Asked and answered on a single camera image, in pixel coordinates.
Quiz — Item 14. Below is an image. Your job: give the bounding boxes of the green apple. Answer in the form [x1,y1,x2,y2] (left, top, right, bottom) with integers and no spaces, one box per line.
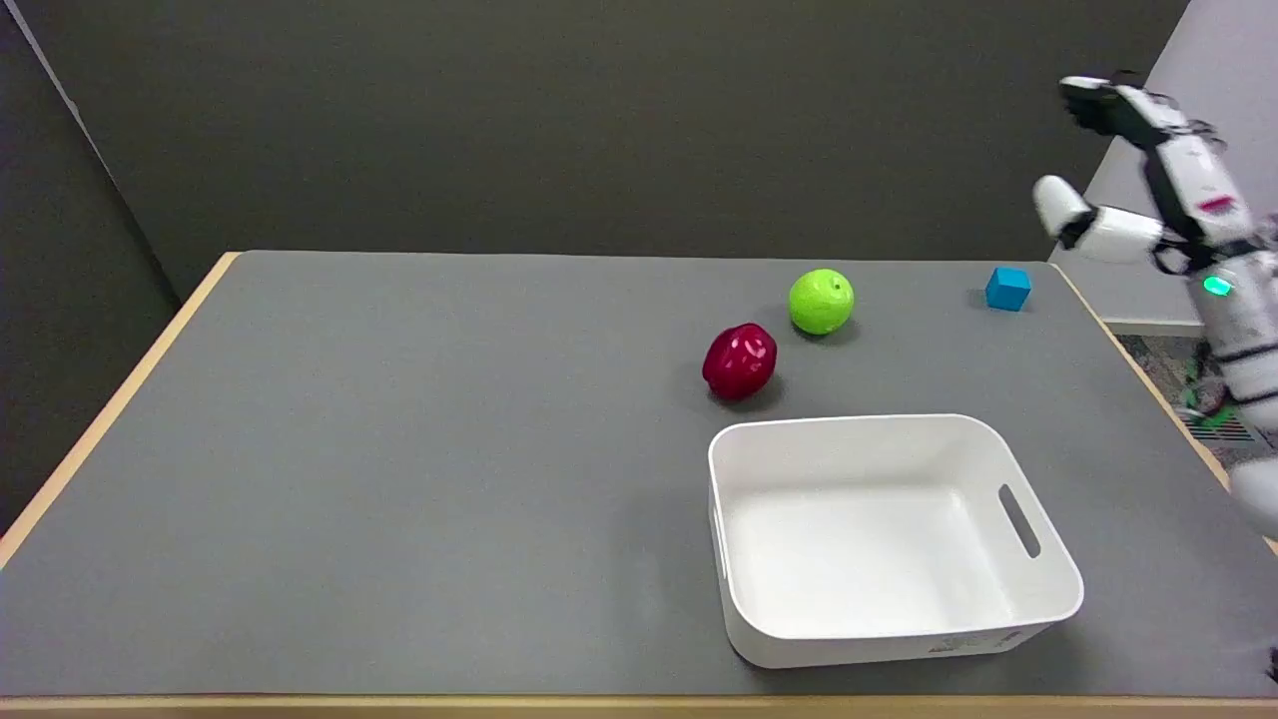
[788,268,857,337]

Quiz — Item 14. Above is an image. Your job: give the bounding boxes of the red apple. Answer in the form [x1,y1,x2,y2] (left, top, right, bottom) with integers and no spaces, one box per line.
[702,322,779,402]

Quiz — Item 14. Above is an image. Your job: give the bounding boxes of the blue cube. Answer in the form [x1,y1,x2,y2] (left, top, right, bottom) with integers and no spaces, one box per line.
[984,265,1032,313]

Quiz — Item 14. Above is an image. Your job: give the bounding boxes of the white plastic bin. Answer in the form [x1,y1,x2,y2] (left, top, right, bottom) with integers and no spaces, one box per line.
[707,413,1086,670]

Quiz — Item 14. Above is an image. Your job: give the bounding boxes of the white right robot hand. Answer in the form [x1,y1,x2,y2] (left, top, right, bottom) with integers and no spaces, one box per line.
[1032,73,1258,272]

